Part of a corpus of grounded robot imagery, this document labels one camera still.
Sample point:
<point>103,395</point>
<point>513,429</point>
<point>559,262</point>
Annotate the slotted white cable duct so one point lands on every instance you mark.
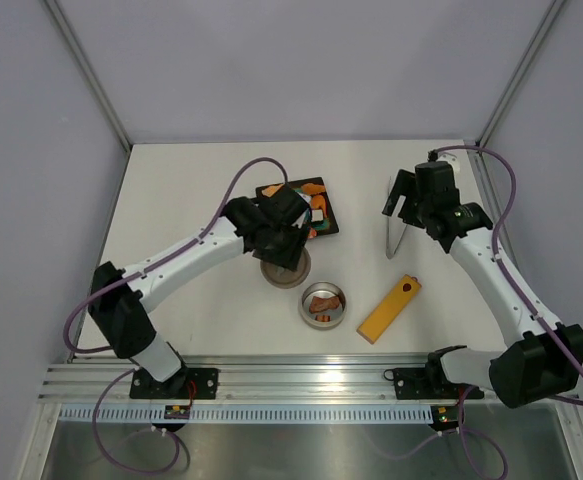
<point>250,414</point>

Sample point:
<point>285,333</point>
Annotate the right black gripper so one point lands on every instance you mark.
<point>405,185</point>

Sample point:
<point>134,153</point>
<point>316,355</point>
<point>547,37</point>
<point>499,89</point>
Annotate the orange flat food slice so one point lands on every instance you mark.
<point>271,190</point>

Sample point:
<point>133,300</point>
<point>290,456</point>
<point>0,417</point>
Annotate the right aluminium frame post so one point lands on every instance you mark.
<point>523,68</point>

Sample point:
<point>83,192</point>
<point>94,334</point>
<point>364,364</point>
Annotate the left aluminium frame post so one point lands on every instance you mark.
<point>80,58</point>

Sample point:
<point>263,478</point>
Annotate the round metal lunch tin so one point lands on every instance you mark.
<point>325,290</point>

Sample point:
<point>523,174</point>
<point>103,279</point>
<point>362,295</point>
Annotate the white tofu cube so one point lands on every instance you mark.
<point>317,216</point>

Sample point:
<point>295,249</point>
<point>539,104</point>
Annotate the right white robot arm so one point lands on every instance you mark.
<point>543,356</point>

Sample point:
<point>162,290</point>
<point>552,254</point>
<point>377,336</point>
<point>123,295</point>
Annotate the metal serving tongs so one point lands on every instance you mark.
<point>394,231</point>

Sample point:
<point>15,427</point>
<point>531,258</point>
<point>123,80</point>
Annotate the black square plate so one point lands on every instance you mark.
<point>329,225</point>

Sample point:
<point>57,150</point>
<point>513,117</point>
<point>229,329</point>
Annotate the fried chicken piece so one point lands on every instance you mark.
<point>313,189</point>

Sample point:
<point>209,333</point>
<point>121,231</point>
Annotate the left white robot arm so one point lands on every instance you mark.
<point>109,308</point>

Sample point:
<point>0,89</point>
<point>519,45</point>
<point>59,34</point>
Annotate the round grey tin lid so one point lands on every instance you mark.
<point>282,278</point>

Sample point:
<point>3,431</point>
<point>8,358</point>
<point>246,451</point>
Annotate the orange curled shrimp food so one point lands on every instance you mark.
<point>319,202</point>

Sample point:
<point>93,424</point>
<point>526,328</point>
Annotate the yellow wooden block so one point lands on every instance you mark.
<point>389,308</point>

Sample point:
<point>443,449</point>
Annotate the large brown meat piece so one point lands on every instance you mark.
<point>320,304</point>

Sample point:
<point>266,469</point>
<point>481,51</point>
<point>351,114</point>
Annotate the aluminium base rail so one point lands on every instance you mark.
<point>259,379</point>

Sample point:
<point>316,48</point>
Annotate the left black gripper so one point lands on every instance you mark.
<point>290,257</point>

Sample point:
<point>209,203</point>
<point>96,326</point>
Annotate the aluminium frame post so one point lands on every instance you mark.
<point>80,58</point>
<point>523,68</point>

